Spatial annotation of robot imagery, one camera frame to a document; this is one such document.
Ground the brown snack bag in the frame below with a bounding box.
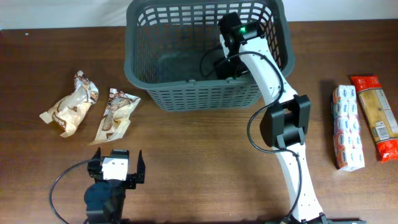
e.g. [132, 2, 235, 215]
[90, 88, 141, 145]
[39, 70, 99, 138]

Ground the tissue pocket pack bundle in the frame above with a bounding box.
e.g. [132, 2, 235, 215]
[331, 85, 365, 172]

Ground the grey plastic basket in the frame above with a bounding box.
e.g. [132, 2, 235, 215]
[124, 0, 295, 111]

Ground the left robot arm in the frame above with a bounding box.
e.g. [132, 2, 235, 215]
[84, 148, 146, 224]

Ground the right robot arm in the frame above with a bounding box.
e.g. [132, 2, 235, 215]
[218, 12, 329, 223]

